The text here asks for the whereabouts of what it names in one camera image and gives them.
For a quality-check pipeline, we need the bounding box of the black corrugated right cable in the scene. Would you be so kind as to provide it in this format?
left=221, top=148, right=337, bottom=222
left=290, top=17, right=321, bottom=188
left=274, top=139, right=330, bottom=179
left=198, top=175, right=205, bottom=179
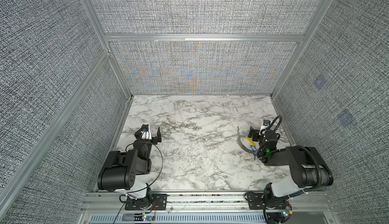
left=257, top=115, right=323, bottom=191

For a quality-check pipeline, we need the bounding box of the thin black left cable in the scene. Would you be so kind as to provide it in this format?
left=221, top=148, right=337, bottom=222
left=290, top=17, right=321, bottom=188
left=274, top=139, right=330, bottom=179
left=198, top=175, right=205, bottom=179
left=113, top=141, right=164, bottom=224

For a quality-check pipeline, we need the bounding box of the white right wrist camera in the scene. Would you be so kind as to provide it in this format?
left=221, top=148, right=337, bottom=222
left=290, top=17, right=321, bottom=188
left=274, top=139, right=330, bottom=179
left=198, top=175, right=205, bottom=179
left=260, top=120, right=271, bottom=131

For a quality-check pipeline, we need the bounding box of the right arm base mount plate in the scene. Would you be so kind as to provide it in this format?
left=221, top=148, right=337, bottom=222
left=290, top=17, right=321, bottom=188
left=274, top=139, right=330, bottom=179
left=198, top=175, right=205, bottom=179
left=244, top=192, right=291, bottom=210

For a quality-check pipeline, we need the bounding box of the yellow capped key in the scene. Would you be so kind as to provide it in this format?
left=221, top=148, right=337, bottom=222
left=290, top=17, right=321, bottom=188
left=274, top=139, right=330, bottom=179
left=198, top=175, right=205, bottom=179
left=245, top=137, right=256, bottom=147

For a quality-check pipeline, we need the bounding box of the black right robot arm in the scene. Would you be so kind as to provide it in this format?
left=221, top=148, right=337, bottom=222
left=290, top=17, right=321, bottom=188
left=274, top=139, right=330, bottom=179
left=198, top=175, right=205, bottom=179
left=248, top=127, right=334, bottom=209

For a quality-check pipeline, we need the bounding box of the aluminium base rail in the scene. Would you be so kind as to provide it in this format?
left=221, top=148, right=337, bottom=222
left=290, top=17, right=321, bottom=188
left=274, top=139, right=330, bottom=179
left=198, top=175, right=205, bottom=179
left=76, top=191, right=341, bottom=224

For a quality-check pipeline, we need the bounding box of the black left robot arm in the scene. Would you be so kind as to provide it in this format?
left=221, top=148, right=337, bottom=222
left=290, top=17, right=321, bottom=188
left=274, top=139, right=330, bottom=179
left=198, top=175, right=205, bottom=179
left=97, top=124, right=164, bottom=212

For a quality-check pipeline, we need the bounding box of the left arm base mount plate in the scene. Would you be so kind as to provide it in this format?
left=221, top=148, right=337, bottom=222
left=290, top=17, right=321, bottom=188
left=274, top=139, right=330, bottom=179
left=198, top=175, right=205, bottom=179
left=124, top=194, right=168, bottom=212

